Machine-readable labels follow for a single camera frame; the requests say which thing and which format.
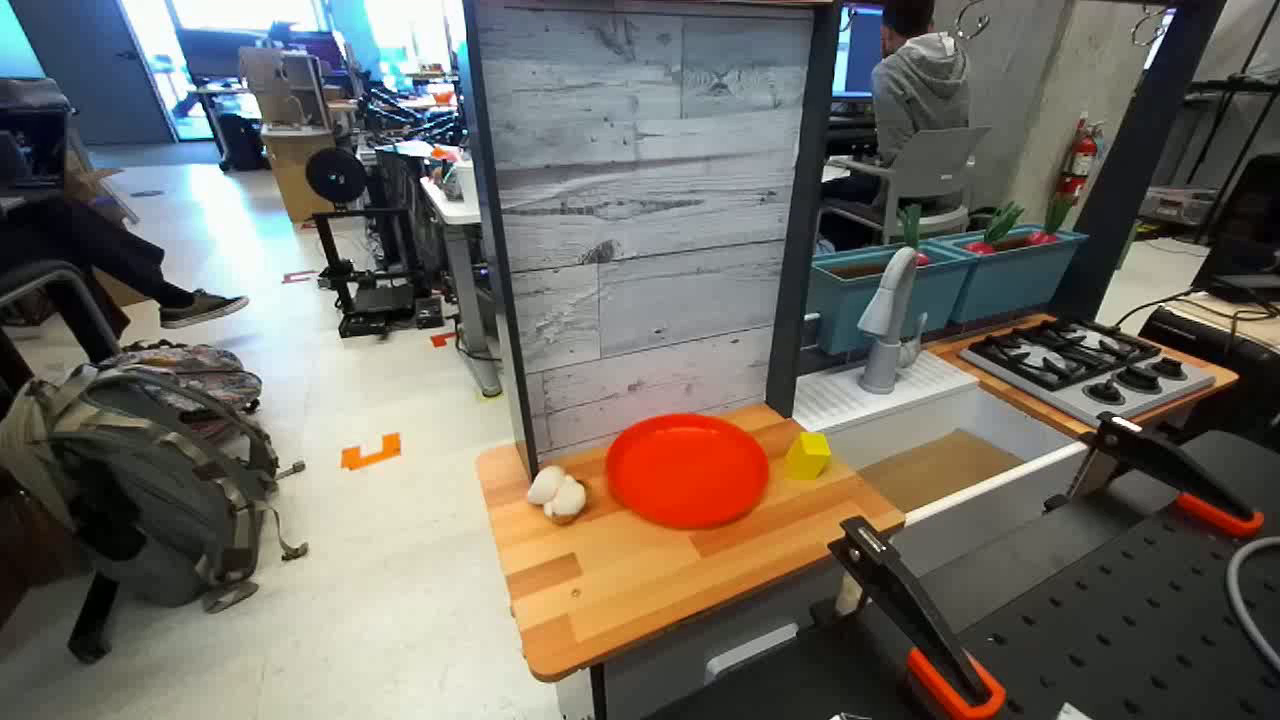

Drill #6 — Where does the red fire extinguisher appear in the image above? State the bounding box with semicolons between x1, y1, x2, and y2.
1044;111;1108;235

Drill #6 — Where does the grey wood-print backdrop panel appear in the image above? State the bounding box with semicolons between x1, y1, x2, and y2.
466;0;837;464

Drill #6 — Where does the black chair frame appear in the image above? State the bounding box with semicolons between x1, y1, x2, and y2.
0;255;124;390

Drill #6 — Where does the orange floor tape marker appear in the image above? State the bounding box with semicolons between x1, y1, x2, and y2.
335;429;407;476

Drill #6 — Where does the grey black toy stove top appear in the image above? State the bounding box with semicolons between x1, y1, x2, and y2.
961;317;1221;429

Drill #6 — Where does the black orange-tipped short clamp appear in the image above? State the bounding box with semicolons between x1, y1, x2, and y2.
1063;410;1268;542

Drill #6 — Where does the grey office chair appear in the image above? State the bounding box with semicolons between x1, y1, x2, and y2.
817;124;994;250

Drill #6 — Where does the computer monitor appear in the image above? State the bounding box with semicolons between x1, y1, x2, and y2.
833;2;894;102

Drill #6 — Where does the black orange-tipped long clamp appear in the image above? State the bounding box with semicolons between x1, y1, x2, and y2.
826;517;1011;720

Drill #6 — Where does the white animal plush toy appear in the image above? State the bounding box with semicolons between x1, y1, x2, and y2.
523;461;593;522

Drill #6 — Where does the white lab desk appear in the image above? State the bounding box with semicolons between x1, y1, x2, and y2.
418;144;510;398

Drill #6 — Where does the black perforated mounting board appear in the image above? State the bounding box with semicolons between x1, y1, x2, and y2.
638;432;1280;720

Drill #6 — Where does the grey toy faucet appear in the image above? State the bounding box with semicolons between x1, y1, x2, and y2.
851;242;934;398

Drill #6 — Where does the black diagonal frame beam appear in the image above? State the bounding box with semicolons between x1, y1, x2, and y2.
1051;0;1229;323

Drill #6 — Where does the blue planter bin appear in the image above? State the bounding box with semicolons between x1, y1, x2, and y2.
805;238;975;361
934;222;1093;331

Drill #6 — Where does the black vertical frame post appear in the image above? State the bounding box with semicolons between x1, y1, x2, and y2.
765;0;842;421

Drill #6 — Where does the yellow toy block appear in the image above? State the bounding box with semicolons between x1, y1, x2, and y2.
779;429;837;483

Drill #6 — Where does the person in grey hoodie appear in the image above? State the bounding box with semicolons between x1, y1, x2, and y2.
863;0;975;172

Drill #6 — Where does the grey camouflage backpack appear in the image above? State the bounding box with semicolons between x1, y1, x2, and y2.
0;338;314;615

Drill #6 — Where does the white cable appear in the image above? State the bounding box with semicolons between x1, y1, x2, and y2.
1224;531;1280;672

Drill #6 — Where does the wooden stove board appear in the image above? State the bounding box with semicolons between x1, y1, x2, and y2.
927;306;1246;444

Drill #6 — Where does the orange round plate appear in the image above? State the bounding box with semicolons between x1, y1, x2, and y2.
603;410;775;531

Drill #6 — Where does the seated person in dark trousers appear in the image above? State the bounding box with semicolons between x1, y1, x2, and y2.
0;132;253;331

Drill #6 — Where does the wooden butcher block counter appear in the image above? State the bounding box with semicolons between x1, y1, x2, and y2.
473;398;909;685

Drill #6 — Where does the white toy sink unit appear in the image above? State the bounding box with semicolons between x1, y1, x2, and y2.
794;352;1098;578

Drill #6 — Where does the wooden cabinet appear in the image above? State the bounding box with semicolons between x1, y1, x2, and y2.
258;116;363;228

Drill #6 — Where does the black wheeled equipment stand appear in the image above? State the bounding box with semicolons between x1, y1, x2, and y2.
305;140;447;338

